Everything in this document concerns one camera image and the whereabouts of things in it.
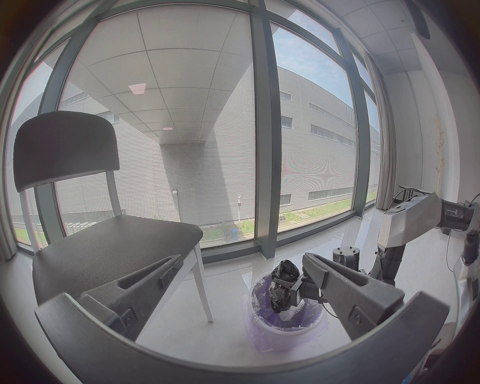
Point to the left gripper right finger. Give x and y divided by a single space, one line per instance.
352 296

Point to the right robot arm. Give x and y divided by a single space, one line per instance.
408 221

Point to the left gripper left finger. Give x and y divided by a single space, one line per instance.
142 288

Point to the window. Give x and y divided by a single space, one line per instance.
268 150

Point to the black plastic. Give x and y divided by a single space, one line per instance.
281 296

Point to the grey chair with white legs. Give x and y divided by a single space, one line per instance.
112 243

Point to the white printed wrapper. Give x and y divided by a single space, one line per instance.
290 315

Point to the purple plastic bag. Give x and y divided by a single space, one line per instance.
262 298

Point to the white curtain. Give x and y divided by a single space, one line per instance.
386 150

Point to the white trash bin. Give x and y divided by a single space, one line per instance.
277 335

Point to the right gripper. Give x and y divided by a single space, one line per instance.
297 294

